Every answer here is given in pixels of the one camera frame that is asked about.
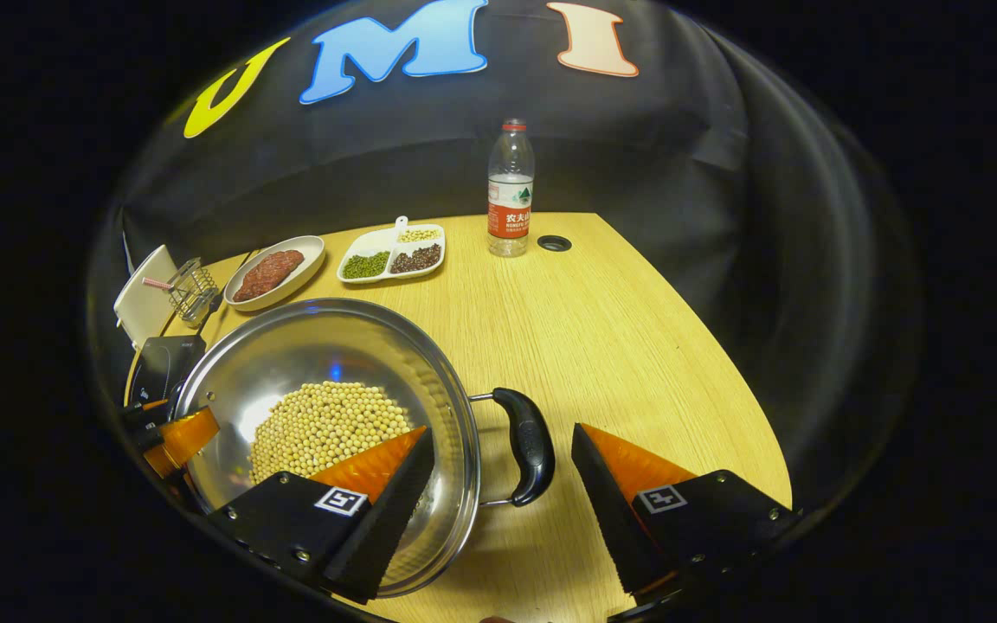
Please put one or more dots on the red meat slice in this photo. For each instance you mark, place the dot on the red meat slice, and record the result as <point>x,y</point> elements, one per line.
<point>284,262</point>
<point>252,285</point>

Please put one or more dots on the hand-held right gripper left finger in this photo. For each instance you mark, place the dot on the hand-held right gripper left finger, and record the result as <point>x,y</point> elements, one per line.
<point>386,528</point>

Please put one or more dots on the round white plate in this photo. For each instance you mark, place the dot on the round white plate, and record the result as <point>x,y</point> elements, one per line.
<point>312,255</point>

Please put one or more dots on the pink striped straw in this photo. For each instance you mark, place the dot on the pink striped straw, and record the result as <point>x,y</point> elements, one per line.
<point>157,283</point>

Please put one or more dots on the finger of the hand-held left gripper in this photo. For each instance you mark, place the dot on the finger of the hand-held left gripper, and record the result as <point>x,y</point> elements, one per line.
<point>187,437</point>

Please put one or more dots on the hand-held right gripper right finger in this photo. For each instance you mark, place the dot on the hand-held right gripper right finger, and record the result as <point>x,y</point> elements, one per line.
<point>615,519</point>

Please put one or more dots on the white toaster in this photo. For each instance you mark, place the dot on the white toaster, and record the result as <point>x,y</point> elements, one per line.
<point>148,298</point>

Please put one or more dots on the stainless steel pot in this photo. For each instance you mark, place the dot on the stainless steel pot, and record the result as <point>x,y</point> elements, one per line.
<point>308,346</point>

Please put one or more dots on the small heap of yellow beans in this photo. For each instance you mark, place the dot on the small heap of yellow beans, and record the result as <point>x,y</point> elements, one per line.
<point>419,234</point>

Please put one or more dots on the pile of soybeans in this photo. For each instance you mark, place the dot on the pile of soybeans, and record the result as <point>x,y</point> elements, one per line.
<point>325,424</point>

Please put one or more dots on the heap of dark red beans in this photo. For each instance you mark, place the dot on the heap of dark red beans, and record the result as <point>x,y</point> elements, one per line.
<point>416,258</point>

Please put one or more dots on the heap of green beans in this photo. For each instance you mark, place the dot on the heap of green beans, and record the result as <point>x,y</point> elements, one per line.
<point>366,265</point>

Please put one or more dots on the black backdrop cloth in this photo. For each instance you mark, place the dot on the black backdrop cloth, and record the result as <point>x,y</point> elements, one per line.
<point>637,156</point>

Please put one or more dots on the white divided dish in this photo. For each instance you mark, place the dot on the white divided dish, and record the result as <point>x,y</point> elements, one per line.
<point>377,242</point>

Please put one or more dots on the black table grommet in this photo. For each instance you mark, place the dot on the black table grommet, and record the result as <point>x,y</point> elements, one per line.
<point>554,243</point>

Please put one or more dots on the black induction cooktop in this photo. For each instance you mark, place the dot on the black induction cooktop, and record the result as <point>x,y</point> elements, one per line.
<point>161,368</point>

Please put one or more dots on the clear plastic water bottle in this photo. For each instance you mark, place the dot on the clear plastic water bottle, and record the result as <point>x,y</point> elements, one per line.
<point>510,199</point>

